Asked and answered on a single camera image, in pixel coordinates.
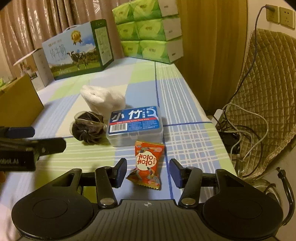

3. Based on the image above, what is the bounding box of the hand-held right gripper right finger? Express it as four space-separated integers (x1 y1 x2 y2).
169 159 243 208

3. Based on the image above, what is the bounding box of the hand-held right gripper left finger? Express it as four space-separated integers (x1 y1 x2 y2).
50 158 127 208

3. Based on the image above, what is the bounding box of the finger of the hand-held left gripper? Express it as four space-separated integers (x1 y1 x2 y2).
35 137 67 155
0 126 36 139

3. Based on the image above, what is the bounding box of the red snack packet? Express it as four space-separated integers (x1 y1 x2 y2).
126 141 166 190

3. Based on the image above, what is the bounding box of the brown cardboard box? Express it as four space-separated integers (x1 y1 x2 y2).
0 74 44 127

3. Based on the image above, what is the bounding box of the brown mesh scrunchie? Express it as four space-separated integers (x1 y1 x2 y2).
70 111 105 143

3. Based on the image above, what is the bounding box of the clear box with blue label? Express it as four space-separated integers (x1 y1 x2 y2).
106 105 164 148

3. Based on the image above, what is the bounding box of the small white photo-print box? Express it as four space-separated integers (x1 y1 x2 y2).
13 47 55 91

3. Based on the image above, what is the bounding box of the white power strip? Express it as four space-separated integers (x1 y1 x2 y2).
211 109 226 127

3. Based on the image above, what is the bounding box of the rolled white cloth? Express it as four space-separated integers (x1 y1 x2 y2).
80 85 126 116

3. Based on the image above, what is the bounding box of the blue milk carton box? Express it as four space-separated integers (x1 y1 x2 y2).
42 20 114 81

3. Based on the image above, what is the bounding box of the pink-brown curtain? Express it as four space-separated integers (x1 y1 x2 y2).
0 0 130 79

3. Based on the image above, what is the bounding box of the quilted brown cushion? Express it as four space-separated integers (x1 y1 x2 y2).
223 29 296 176

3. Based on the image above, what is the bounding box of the golden curtain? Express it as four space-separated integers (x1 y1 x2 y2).
176 0 249 114

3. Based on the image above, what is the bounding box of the stack of green tissue packs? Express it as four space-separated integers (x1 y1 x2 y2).
112 0 183 65

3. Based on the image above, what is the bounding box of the tangle of white cables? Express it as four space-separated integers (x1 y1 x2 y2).
222 103 270 163

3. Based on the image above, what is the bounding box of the glass kettle black handle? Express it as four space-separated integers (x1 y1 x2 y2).
240 167 294 223

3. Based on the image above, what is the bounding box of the grey charger cable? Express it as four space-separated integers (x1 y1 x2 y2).
228 0 275 109

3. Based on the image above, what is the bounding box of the wall socket with plug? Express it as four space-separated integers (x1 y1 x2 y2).
266 4 280 24

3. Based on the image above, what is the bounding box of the empty wall socket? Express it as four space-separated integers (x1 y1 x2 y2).
279 6 296 28

